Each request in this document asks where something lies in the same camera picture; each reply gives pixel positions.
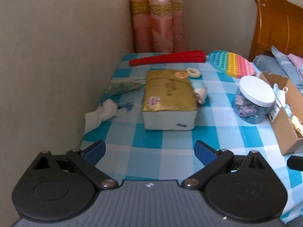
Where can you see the red folded fan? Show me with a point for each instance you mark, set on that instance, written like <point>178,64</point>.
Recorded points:
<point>196,56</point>

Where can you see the brown cardboard box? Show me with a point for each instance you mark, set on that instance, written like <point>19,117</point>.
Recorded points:
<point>289,140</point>

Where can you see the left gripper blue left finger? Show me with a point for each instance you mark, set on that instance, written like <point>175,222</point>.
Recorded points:
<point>85,161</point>

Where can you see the clear jar white lid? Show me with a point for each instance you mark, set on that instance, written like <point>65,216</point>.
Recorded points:
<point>253,99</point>

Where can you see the rainbow pop-it toy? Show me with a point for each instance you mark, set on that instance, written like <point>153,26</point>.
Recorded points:
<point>231,64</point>

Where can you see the cream ring toy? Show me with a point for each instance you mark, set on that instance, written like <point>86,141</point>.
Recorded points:
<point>193,73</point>

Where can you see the gold tissue pack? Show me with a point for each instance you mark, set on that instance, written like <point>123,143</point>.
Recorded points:
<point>169,102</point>

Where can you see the pink gold curtain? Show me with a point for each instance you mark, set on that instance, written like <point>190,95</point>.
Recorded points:
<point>158,26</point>

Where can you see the crumpled green blue bag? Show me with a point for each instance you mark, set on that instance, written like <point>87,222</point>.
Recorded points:
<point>118,86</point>

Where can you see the blue patterned pillow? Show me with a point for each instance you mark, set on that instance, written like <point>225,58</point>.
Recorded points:
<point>288,67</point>

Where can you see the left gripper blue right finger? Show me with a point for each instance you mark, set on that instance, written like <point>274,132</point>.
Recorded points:
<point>216,162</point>

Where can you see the blue white checkered tablecloth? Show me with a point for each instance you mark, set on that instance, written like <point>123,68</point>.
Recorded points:
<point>132,152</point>

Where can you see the wooden headboard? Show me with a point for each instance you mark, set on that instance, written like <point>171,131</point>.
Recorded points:
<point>278,24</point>

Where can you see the small blue plush doll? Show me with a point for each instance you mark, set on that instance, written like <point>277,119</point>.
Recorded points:
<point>200,91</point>

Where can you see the light blue face mask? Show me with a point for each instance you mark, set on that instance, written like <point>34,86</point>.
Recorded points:
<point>281,97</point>

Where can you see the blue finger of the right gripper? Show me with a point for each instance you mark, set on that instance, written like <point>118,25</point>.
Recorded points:
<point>295,163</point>

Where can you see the white knotted cloth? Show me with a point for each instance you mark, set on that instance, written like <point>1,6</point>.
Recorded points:
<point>106,111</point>

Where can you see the cream knotted rope toy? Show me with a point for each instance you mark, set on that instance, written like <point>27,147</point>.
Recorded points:
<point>297,124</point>

